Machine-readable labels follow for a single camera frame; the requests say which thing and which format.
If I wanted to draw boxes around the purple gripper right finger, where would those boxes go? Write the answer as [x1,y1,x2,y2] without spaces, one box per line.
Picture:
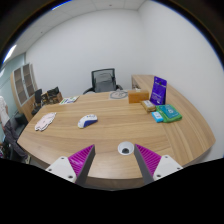
[134,144,182,185]

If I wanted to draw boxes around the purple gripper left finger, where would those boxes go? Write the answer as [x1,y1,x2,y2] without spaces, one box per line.
[46,145,95,186]

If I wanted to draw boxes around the white and blue computer mouse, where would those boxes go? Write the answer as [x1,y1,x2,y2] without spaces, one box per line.
[78,114,98,128]

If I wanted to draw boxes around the blue small box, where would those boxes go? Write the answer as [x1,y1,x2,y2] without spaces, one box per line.
[152,112,163,122]

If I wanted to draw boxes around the tan small box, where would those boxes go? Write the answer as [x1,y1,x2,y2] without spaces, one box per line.
[141,100,156,112]

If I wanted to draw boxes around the green white leaflet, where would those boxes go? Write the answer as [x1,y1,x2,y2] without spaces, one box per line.
[59,96,79,105]

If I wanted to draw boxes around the purple standing card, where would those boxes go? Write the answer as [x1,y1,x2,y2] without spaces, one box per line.
[150,76,167,105]

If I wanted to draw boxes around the brown cardboard box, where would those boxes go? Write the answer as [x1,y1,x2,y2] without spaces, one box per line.
[128,90,149,103]

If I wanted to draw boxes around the black items on cabinet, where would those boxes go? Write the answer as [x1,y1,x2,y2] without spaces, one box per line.
[41,87,63,105]

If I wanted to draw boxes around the person in white shirt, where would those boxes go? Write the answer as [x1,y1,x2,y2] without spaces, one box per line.
[0,96,30,163]

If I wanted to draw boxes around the black chair at left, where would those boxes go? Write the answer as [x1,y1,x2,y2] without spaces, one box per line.
[31,89,42,116]

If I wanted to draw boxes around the wooden side desk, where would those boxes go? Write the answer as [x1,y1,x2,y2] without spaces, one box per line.
[132,75,154,91]

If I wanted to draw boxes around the black mesh office chair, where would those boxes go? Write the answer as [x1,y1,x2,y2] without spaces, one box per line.
[84,68,122,94]

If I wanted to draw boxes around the wooden bookshelf cabinet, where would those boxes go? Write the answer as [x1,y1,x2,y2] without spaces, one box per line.
[10,63,37,121]

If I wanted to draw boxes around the white cable grommet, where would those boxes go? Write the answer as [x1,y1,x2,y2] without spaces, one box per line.
[118,141,134,155]

